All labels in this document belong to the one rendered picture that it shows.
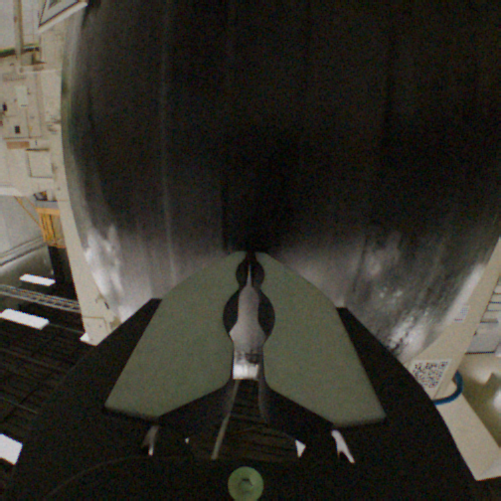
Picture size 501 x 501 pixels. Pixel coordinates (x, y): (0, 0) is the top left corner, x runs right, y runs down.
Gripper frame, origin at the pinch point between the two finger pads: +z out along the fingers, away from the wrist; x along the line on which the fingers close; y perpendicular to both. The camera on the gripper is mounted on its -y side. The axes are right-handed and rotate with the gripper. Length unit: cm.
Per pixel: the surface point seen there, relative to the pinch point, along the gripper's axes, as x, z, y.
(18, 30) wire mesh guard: -60, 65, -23
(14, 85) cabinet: -336, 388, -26
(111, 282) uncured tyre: -7.9, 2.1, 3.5
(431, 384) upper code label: 34, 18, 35
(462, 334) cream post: 35.4, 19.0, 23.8
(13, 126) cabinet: -348, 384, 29
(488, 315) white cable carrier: 40.0, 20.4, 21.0
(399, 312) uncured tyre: 9.0, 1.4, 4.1
